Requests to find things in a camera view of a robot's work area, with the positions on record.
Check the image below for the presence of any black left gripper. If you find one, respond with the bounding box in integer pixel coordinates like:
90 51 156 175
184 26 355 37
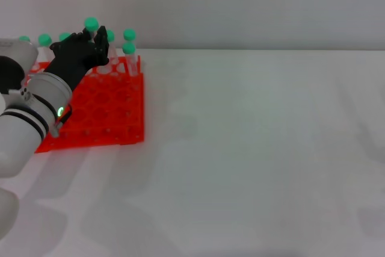
44 25 111 93

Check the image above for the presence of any red plastic test tube rack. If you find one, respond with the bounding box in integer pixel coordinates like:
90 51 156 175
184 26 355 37
29 55 146 154

